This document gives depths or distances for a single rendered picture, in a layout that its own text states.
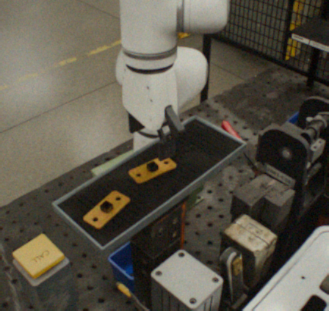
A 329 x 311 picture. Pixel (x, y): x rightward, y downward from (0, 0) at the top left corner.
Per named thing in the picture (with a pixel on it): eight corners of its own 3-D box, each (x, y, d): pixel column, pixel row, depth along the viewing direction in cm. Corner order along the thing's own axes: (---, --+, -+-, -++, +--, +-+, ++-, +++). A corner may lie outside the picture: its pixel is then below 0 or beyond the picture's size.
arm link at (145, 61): (110, 39, 66) (111, 56, 68) (140, 60, 61) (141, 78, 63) (155, 26, 70) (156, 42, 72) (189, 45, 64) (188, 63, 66)
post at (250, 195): (229, 312, 107) (252, 205, 82) (214, 300, 110) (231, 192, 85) (241, 299, 110) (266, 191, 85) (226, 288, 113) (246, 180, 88)
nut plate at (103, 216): (99, 229, 70) (98, 225, 69) (82, 219, 72) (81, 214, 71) (131, 200, 75) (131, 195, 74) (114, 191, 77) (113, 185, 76)
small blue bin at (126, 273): (134, 299, 110) (132, 281, 105) (109, 277, 115) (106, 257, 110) (163, 275, 116) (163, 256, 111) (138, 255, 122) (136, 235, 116)
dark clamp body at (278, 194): (255, 317, 106) (284, 218, 82) (215, 287, 113) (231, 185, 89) (279, 291, 112) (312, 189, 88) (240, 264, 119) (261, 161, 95)
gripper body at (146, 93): (111, 49, 68) (115, 108, 75) (147, 75, 62) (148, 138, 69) (151, 37, 72) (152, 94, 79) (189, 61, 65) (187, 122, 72)
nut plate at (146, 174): (138, 184, 78) (138, 179, 77) (127, 172, 81) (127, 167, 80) (177, 166, 82) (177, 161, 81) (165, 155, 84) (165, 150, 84)
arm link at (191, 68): (136, 111, 127) (138, 36, 112) (200, 116, 127) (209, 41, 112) (131, 136, 118) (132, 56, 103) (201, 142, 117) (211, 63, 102)
